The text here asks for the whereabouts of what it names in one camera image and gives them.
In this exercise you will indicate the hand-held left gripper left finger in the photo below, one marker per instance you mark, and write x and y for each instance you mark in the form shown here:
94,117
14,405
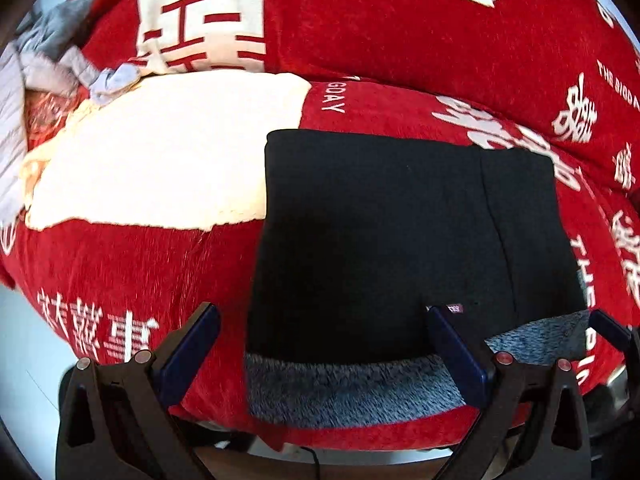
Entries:
187,355

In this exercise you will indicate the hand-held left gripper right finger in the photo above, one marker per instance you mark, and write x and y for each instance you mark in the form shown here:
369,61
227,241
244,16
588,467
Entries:
457,355

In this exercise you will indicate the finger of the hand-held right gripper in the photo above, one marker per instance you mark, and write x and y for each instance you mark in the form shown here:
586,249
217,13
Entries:
611,329

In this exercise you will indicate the black pants with grey lining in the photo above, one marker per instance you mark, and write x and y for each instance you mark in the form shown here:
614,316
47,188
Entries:
375,240

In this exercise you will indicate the red printed blanket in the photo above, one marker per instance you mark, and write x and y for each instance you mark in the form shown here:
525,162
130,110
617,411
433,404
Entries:
150,270

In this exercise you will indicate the orange patterned cloth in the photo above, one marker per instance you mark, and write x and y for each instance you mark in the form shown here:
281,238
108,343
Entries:
47,115

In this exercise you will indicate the grey striped cloth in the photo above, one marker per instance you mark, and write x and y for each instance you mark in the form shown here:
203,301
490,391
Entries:
10,135

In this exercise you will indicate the red printed quilt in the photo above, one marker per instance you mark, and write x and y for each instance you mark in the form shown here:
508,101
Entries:
400,35

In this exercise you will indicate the grey clothing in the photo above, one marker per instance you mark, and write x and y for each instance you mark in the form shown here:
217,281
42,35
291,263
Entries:
62,35

